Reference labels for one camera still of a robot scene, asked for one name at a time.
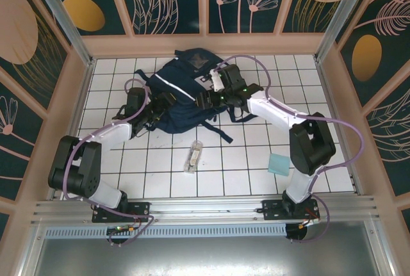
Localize teal panel orange oval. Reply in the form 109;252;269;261
41;0;133;37

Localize aluminium mounting rail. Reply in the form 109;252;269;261
30;195;381;225

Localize light blue sticky notes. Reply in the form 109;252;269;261
267;152;291;176

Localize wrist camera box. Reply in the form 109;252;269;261
209;64;244;93
126;86;149;112

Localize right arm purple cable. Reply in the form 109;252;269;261
217;54;365;245

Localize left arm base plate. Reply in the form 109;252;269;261
92;201;151;223

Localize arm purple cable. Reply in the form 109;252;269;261
62;78;154;248
217;54;365;245

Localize clear plastic stationery pack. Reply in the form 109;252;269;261
183;140;205;174

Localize grey sheet metal panel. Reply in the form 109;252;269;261
19;220;395;276

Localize small circuit board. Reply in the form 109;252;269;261
106;224;135;234

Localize grey slotted cable duct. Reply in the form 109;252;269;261
44;223;288;239

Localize teal panel oval and fern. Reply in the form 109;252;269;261
334;0;410;109

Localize teal panel pink flowers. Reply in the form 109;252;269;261
208;0;279;33

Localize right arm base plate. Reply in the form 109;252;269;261
261;199;321;222

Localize teal panel single pink flower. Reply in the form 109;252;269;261
0;79;45;202

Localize navy blue backpack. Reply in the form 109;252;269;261
134;47;234;144

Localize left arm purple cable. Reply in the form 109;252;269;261
62;78;154;248

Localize aluminium corner post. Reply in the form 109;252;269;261
315;0;382;62
27;0;95;67

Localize teal panel large pink oval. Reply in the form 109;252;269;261
0;0;72;115

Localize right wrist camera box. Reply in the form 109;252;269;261
209;64;244;93

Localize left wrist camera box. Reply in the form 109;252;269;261
126;86;149;112

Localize teal panel pink fern leaves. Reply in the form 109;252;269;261
365;85;410;197

